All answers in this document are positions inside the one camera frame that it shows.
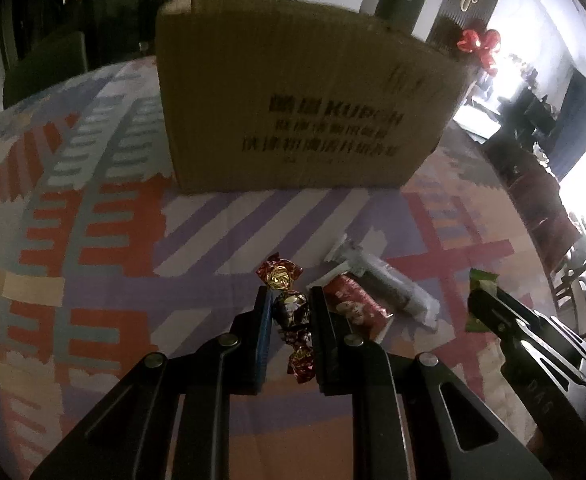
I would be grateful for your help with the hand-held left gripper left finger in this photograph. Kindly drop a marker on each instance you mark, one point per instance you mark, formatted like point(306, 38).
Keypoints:
point(263, 340)

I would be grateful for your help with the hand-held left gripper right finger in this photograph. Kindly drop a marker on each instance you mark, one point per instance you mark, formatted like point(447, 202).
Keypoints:
point(323, 340)

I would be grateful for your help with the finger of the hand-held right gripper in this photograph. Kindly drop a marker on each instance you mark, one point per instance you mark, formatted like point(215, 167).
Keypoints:
point(493, 317)
point(538, 322)

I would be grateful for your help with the green snack packet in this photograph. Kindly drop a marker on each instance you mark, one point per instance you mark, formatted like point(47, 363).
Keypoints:
point(483, 280)

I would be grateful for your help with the red foil candy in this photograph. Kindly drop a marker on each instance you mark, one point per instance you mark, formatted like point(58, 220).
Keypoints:
point(293, 310)

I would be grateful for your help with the brown cardboard box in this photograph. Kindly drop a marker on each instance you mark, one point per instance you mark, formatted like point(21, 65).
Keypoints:
point(298, 85)

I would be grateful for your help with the red snack packet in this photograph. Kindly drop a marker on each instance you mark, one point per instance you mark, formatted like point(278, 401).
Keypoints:
point(358, 305)

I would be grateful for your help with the wooden chair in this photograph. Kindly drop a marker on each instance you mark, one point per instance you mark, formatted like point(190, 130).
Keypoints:
point(573, 280)

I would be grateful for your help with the long white snack packet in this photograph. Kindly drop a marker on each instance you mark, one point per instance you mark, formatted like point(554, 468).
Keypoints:
point(393, 280)

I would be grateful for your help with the red chair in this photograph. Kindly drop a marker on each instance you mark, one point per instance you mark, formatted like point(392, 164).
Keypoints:
point(538, 195)

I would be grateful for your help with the white counter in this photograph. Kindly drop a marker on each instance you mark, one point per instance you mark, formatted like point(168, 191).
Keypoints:
point(475, 120)

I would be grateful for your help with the red balloons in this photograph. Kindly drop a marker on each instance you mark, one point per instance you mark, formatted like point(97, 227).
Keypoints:
point(473, 40)

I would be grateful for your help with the dark dining chair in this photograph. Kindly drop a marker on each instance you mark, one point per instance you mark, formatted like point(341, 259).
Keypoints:
point(48, 70)

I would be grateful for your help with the dark glass cabinet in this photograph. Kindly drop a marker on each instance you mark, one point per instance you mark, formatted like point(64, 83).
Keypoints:
point(123, 0)

